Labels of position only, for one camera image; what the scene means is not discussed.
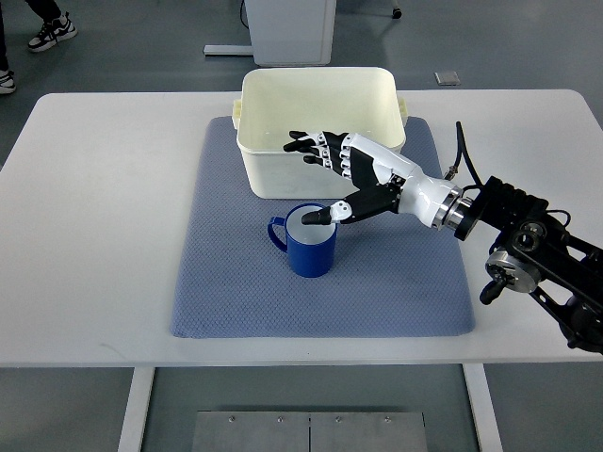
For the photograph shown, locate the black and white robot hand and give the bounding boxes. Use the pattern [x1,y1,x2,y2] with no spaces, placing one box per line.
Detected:
[284,131,462,229]

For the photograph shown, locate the blue mug white inside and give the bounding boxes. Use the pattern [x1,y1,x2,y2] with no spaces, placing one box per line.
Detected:
[267,202,337,278]

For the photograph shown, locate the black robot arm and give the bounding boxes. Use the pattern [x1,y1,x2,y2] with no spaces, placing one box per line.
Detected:
[442,126,602,353]

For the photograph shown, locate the white plastic box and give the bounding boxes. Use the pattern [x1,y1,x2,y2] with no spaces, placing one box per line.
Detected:
[232,67,406,200]

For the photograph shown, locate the blue-grey quilted mat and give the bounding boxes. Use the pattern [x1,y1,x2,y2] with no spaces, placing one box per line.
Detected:
[171,117,475,339]

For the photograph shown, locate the small grey floor socket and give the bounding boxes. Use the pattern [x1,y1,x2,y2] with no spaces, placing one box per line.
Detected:
[433,71,461,87]

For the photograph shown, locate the right white table leg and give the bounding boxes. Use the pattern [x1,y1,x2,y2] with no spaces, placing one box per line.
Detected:
[463,363,503,452]

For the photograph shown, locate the white table leg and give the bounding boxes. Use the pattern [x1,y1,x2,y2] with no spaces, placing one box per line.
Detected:
[463,363,503,452]
[117,367,155,452]

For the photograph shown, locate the metal floor plate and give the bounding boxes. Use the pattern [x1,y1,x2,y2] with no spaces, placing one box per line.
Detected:
[191,412,428,451]

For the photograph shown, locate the left white table leg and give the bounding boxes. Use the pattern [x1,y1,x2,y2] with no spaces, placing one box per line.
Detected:
[117,367,155,452]

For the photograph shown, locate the black and white sneaker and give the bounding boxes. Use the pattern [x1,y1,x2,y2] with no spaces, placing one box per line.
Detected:
[27,12,78,53]

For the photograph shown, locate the person leg dark trousers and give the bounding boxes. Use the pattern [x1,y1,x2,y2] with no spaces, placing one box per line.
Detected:
[26,0,62,23]

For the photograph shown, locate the white cabinet pedestal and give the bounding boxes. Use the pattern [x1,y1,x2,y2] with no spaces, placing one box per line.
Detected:
[204,0,336,67]

